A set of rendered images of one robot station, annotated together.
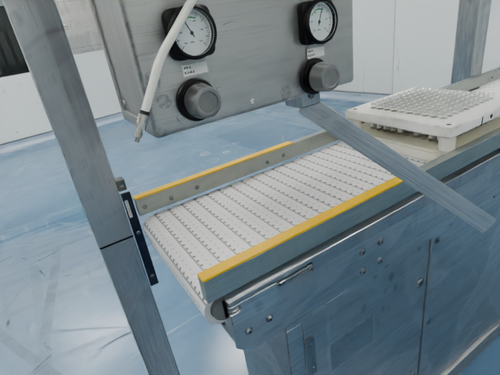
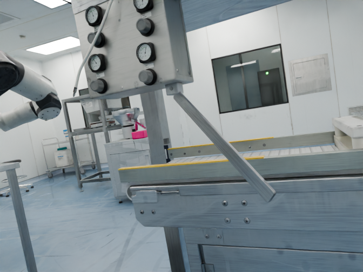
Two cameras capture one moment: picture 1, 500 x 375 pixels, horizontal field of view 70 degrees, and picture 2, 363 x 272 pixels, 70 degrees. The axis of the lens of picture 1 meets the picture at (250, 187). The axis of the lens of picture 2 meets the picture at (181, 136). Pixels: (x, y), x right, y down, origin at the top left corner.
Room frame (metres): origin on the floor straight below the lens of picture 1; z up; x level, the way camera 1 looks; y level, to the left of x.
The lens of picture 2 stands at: (0.06, -0.53, 0.94)
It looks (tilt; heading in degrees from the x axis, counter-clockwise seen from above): 4 degrees down; 52
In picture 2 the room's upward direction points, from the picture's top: 9 degrees counter-clockwise
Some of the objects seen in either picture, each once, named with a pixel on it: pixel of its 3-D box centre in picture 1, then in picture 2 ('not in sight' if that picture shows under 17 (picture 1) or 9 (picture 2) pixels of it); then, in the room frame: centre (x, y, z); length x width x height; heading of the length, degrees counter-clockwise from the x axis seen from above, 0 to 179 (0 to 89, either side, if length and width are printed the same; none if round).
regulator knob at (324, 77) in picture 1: (321, 71); (146, 74); (0.34, -0.08, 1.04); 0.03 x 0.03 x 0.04; 28
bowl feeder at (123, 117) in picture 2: not in sight; (132, 123); (1.66, 2.53, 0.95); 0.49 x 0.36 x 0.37; 125
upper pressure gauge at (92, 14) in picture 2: not in sight; (93, 15); (0.29, 0.01, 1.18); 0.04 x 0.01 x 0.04; 118
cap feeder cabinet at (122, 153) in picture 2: not in sight; (141, 167); (1.64, 2.46, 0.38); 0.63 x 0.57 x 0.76; 125
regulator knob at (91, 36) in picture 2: not in sight; (94, 36); (0.29, 0.01, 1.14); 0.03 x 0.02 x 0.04; 118
